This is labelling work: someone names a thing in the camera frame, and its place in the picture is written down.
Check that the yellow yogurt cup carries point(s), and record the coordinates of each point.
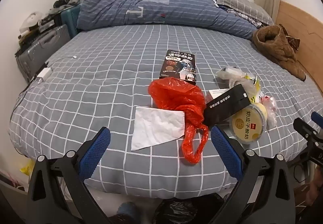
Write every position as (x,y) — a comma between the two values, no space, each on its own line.
(248,123)

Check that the blue striped quilt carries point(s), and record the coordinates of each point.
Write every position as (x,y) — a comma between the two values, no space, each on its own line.
(113,9)

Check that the dark printed cookie box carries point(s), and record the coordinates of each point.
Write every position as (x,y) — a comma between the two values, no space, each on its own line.
(178,66)

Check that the white cardboard box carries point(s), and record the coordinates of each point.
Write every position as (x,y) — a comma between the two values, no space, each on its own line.
(215,93)

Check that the blue slipper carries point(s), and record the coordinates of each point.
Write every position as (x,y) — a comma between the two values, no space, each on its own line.
(127,210)

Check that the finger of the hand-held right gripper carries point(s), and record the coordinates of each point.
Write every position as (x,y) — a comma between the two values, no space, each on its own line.
(306,129)
(318,119)

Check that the blue plastic stool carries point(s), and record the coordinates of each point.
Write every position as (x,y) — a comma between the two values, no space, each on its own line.
(69,16)

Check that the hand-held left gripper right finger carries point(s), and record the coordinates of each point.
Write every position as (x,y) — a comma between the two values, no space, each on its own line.
(225,150)

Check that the wooden headboard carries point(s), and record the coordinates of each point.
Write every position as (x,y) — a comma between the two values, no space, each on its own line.
(302,27)

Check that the yellow snack wrapper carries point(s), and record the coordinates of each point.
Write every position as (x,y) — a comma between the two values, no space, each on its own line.
(254,99)

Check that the dark clutter pile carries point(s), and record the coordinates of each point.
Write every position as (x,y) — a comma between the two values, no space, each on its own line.
(64,0)

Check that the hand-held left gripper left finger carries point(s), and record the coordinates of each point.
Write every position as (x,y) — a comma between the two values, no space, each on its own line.
(96,148)

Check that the black cardboard box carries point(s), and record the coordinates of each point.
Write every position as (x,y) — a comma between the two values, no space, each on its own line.
(224,105)

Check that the black trash bin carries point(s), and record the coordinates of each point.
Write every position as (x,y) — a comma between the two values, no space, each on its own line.
(174,211)

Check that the white plastic container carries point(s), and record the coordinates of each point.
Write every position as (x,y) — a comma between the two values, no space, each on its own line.
(31,21)

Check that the white paper tissue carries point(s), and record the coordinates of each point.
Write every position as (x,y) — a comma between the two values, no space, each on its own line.
(156,125)

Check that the brown quilted jacket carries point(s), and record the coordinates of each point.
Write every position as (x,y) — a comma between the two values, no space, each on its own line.
(275,45)

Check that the grey suitcase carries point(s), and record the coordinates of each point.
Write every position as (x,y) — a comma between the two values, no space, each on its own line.
(37,47)

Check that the red plastic bag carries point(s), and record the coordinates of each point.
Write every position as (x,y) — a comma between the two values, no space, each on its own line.
(174,95)

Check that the clear pink printed wrapper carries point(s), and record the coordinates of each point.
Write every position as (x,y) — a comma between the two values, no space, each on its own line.
(270,105)

